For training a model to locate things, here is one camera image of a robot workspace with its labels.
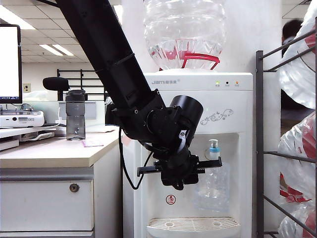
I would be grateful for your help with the dark metal storage rack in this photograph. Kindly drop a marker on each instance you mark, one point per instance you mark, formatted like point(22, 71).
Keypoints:
point(259, 173)

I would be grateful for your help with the blue cold water tap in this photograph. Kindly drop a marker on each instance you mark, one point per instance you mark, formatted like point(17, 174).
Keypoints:
point(214, 150)

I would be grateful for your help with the black chair headrest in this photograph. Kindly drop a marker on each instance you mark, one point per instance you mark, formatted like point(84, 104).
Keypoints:
point(55, 83)

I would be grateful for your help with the black wall shelf rack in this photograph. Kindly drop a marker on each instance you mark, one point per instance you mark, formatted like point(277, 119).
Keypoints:
point(81, 79)

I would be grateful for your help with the white water dispenser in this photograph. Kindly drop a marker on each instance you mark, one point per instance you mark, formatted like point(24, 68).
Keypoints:
point(185, 210)

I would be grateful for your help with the white drip tray grille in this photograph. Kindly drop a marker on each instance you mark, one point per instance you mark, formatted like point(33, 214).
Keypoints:
point(193, 223)

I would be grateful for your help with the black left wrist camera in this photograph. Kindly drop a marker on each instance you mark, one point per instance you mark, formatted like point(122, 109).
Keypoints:
point(178, 181)

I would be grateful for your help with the white projector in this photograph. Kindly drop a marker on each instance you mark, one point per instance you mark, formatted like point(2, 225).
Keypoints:
point(22, 120)

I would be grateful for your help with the round metal drawer lock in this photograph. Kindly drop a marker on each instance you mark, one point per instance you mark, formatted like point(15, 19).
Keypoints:
point(74, 188)

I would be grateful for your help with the grey sports water bottle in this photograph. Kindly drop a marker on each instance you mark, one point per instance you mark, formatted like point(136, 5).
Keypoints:
point(75, 119)

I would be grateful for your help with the white drawer cabinet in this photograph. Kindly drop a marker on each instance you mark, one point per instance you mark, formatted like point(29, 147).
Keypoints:
point(44, 205)

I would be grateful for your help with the fluorescent ceiling light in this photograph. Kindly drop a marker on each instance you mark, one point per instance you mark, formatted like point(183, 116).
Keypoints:
point(15, 17)
point(55, 50)

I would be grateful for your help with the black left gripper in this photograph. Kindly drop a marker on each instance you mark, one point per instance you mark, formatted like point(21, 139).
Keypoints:
point(183, 163)

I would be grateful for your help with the black framed computer monitor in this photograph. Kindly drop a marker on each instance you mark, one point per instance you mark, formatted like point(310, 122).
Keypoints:
point(8, 62)

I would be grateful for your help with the wall outlet plate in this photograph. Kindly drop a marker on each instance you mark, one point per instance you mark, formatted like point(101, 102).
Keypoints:
point(26, 88)

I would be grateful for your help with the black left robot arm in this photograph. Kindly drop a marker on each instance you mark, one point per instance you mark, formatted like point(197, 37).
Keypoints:
point(106, 49)

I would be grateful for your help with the white monitor riser shelf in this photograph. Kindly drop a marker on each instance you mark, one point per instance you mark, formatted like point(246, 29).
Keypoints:
point(24, 131)

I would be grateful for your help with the white box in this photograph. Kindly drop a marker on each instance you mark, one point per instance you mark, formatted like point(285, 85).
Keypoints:
point(96, 124)

